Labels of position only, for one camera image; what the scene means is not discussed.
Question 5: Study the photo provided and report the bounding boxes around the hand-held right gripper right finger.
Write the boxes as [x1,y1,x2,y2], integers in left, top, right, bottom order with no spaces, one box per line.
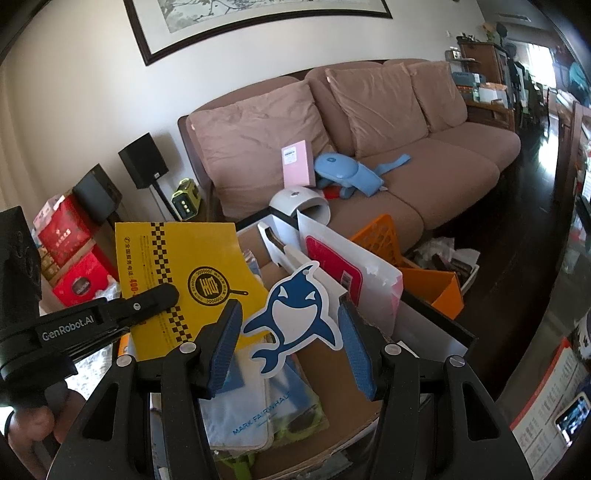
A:
[337,300,539,480]

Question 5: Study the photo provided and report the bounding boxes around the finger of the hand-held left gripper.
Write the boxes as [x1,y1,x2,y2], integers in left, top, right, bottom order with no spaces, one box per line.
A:
[106,282,180,329]

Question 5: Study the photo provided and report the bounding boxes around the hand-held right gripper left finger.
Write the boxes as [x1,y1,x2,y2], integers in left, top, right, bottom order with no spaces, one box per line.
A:
[46,299,245,480]

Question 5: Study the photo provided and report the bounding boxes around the yellow checkered card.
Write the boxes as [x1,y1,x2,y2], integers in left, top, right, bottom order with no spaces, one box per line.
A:
[115,222,271,363]

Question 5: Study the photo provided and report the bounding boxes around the white cardboard box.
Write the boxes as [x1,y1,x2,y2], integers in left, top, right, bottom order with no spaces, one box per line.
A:
[217,219,402,480]

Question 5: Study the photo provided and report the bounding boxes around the blue whale paper tag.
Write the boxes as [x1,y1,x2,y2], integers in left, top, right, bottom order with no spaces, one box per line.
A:
[242,261,345,377]

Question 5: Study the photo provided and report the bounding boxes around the green braided cable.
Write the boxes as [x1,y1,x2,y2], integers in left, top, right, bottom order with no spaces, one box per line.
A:
[217,401,324,472]

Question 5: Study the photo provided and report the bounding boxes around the person's left hand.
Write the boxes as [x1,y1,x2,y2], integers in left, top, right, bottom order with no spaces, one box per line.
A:
[4,390,88,450]

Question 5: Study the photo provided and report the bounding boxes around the red gift box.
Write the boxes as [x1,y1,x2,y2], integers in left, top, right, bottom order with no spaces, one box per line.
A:
[52,251,121,308]

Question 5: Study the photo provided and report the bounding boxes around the white bag red print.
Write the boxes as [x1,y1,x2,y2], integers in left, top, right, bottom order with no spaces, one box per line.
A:
[296,211,403,340]

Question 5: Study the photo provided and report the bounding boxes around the red gift bag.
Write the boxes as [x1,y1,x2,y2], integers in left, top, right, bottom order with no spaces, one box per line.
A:
[37,194,98,268]

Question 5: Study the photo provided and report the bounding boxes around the orange lattice crate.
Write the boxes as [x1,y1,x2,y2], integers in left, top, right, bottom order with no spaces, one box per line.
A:
[348,213,465,321]

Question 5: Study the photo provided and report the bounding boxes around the lime green portable speaker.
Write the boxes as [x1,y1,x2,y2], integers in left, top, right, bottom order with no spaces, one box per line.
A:
[171,181,201,220]

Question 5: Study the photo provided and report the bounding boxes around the black speaker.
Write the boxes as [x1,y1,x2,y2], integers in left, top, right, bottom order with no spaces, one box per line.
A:
[117,133,168,189]
[71,164,123,227]

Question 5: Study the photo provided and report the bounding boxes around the pink white carton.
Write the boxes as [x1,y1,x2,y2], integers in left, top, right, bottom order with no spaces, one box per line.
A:
[33,195,65,232]

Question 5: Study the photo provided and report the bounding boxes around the crumpled plastic bags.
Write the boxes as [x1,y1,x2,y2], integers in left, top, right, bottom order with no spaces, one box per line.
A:
[406,237,481,296]

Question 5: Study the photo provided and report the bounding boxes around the white dome lamp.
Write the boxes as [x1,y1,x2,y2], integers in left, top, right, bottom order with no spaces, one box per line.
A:
[269,185,331,227]

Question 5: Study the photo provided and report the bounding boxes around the blue massager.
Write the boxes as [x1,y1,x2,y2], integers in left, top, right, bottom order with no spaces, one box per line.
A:
[314,153,411,199]

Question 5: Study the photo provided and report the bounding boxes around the red-bordered printed sheet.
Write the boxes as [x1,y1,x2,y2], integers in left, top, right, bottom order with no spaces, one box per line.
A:
[510,339,591,453]

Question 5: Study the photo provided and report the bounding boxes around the pink booklet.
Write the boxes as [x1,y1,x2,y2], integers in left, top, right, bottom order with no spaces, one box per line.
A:
[281,141,317,188]

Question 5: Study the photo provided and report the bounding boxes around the brown sofa cushion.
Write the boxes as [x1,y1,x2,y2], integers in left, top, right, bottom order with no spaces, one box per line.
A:
[186,80,335,220]
[406,60,469,132]
[324,62,430,158]

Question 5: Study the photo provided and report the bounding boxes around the brown sofa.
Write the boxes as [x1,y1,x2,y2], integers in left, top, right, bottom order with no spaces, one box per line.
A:
[178,58,522,245]

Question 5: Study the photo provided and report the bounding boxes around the smartphone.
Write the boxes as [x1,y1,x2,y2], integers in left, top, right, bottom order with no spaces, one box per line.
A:
[554,394,591,437]

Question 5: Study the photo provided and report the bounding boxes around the framed ink painting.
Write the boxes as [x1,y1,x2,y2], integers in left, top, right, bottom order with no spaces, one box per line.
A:
[122,0,394,68]

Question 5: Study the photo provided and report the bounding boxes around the wooden shelf cabinet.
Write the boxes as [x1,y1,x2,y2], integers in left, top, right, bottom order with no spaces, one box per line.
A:
[457,37,518,132]

